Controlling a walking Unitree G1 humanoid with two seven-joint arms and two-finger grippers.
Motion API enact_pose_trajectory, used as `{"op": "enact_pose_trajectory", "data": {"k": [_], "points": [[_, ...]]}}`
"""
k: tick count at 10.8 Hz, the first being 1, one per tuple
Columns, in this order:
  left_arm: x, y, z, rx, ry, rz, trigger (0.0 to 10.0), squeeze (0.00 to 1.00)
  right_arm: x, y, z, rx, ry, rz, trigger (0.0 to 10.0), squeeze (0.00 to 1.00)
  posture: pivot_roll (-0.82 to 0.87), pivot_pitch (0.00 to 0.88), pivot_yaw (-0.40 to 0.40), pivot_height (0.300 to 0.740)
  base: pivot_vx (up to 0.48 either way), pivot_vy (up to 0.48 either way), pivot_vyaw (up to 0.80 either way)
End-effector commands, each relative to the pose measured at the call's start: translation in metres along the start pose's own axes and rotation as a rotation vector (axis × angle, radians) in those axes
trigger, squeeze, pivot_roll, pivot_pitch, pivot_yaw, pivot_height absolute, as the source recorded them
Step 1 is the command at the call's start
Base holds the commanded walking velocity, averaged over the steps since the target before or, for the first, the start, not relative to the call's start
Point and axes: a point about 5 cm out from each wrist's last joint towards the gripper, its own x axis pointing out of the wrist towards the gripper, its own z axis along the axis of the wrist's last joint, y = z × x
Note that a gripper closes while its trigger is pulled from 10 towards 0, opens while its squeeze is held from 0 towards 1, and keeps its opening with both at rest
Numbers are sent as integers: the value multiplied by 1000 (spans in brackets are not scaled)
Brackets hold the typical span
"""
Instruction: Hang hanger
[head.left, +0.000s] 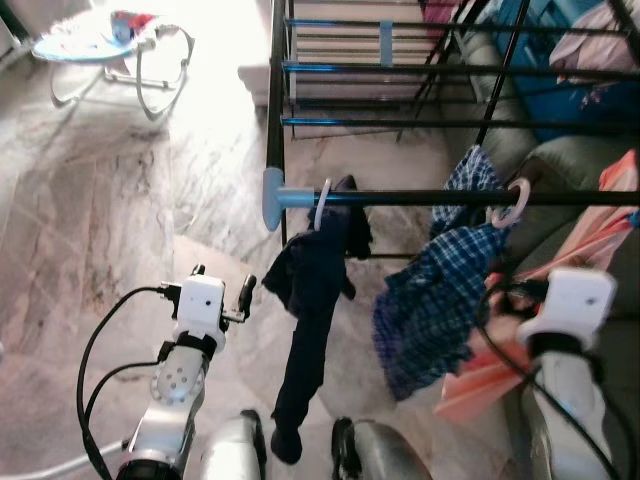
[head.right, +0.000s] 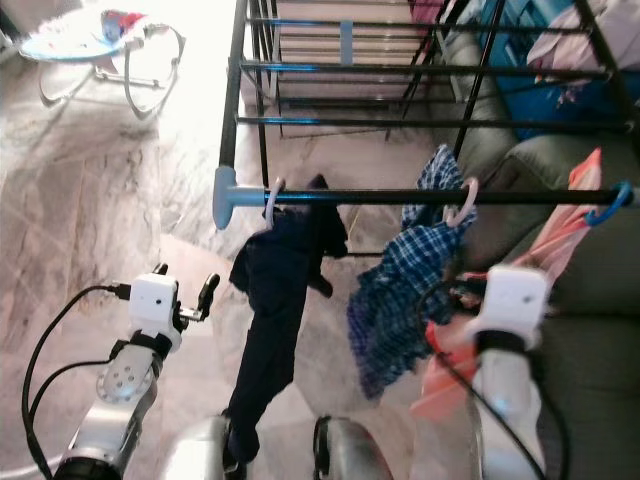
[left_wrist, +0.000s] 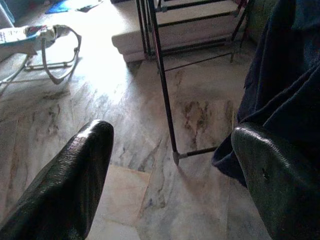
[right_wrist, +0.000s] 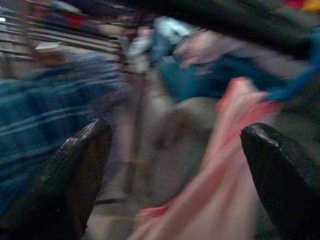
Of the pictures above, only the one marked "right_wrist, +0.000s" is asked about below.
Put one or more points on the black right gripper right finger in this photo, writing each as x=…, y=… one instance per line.
x=287, y=187

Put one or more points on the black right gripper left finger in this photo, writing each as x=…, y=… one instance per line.
x=62, y=180

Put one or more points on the blue storage bag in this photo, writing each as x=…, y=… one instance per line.
x=190, y=80

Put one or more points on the blue plaid shirt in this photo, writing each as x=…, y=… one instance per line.
x=50, y=112

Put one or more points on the pink garment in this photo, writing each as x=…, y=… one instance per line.
x=220, y=175

